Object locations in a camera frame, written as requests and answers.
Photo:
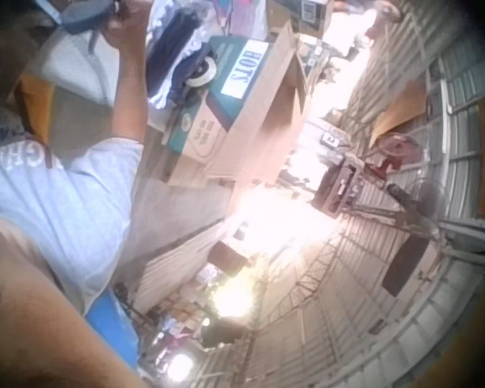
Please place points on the person's right hand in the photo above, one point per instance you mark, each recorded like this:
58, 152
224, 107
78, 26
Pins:
129, 24

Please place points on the person's right fingers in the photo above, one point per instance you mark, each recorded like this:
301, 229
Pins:
117, 11

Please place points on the grey blue garment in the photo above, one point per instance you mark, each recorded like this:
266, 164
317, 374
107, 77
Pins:
78, 17

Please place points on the stack of folded navy clothes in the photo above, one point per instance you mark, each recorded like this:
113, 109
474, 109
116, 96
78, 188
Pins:
175, 52

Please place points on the white cloth bundle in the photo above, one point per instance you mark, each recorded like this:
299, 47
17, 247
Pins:
70, 68

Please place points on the white tape roll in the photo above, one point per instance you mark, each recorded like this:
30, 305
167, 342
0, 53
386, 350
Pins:
202, 71

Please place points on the orange brown bag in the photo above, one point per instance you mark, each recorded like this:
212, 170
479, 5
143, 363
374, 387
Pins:
34, 109

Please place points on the teal and white cardboard box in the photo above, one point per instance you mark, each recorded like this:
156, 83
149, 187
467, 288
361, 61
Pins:
218, 95

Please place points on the brown carton with white label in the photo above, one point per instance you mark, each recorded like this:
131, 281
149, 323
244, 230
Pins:
297, 16

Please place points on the large brown cardboard carton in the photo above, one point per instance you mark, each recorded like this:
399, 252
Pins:
266, 121

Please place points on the white sign with black letter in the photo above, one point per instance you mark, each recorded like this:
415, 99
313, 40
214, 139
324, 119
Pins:
330, 139

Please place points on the small brown box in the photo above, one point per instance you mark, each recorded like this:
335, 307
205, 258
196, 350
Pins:
228, 254

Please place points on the dark market cart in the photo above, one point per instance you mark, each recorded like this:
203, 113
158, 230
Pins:
339, 184

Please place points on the orange brown awning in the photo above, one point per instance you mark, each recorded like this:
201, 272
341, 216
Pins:
402, 113

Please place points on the blue tarp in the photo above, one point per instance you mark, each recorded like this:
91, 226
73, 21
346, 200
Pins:
113, 321

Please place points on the red standing fan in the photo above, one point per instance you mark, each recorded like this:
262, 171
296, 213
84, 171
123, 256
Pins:
396, 153

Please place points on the distant market stall goods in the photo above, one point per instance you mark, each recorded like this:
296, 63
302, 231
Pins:
186, 323

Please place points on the grey standing fan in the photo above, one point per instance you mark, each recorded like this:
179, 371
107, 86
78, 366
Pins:
422, 199

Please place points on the black board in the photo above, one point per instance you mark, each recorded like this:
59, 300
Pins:
408, 262

